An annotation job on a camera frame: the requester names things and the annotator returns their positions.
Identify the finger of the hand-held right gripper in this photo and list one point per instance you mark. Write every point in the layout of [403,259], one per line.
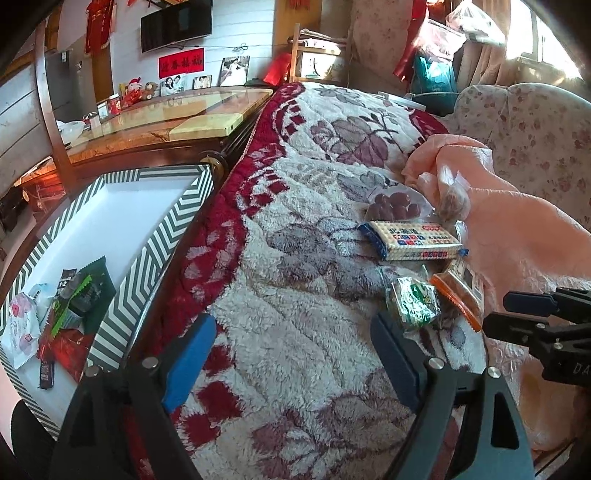
[512,327]
[531,300]

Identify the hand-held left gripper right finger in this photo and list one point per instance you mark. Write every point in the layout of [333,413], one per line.
[397,362]

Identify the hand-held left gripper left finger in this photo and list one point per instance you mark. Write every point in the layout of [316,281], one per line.
[191,357]

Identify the orange cracker packet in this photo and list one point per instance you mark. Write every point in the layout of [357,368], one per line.
[457,290]

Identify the blue label biscuit packet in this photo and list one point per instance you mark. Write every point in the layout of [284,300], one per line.
[415,240]

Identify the green white chevron box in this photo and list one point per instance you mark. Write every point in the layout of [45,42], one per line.
[115,221]

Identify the clear bag of red dates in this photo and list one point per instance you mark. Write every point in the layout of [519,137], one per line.
[392,205]

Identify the white strawberry snack packet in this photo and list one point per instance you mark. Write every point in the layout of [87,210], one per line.
[21,327]

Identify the pink fleece blanket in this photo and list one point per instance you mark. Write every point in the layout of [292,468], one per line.
[531,240]

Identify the dark green snack packet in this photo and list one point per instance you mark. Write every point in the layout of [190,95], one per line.
[99,295]

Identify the red snack packet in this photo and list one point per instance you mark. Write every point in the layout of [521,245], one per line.
[69,353]

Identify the clear zip bag of walnuts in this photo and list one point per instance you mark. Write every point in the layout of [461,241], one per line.
[450,198]

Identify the bright green sachet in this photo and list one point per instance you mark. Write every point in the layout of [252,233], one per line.
[67,314]

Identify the dark brown coffee sachet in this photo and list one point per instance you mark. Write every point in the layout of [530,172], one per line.
[69,281]

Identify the red brown coffee sachet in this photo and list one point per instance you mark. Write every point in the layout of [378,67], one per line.
[47,374]

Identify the floral armchair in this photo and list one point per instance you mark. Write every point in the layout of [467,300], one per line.
[531,134]

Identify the red white floral printed blanket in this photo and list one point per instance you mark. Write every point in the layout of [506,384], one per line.
[300,207]

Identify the wooden glass-top table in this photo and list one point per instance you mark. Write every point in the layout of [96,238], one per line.
[161,124]

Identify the teal bag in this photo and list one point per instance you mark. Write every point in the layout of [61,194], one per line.
[434,78]

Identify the white plastic bag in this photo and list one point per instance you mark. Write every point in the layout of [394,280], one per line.
[71,132]

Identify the brown teddy bear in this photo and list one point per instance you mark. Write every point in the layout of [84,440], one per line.
[149,91]

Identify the red white plush toy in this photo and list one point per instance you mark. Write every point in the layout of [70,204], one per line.
[131,91]

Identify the wooden chair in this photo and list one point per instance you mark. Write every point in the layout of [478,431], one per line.
[50,101]

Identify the floral curtain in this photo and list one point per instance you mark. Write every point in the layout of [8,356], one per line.
[374,41]

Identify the wooden shelf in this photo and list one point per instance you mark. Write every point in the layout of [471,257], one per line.
[295,60]

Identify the red hanging decoration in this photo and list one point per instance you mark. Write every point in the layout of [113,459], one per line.
[98,23]

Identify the dark wooden bed frame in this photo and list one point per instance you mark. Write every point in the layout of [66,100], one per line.
[214,159]

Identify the small photo frame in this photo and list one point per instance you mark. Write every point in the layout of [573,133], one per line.
[203,82]
[172,85]

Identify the large wedding photo frame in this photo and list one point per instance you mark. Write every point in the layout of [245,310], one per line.
[234,70]

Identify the red wall banner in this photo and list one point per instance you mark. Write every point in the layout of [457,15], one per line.
[181,63]

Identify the wall television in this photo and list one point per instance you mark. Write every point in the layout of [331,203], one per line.
[178,23]

